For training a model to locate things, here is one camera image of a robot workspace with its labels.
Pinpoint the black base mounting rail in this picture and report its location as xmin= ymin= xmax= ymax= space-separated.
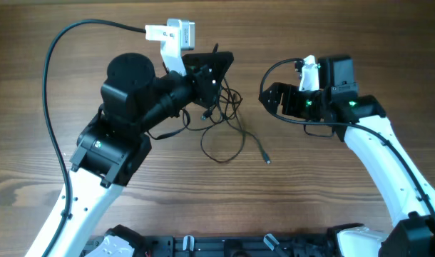
xmin=85 ymin=233 xmax=332 ymax=257

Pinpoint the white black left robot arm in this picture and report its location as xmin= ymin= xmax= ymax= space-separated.
xmin=27 ymin=51 xmax=234 ymax=256

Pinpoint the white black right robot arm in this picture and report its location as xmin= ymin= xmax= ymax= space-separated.
xmin=259 ymin=54 xmax=435 ymax=256

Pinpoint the black right camera cable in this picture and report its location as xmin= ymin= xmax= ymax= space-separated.
xmin=259 ymin=58 xmax=435 ymax=251

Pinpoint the black left camera cable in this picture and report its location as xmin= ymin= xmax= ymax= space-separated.
xmin=41 ymin=19 xmax=147 ymax=257

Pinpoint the black camera cable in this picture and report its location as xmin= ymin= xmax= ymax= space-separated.
xmin=259 ymin=58 xmax=435 ymax=251
xmin=41 ymin=19 xmax=147 ymax=257

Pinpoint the black USB cable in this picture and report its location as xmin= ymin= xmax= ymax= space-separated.
xmin=145 ymin=43 xmax=247 ymax=164

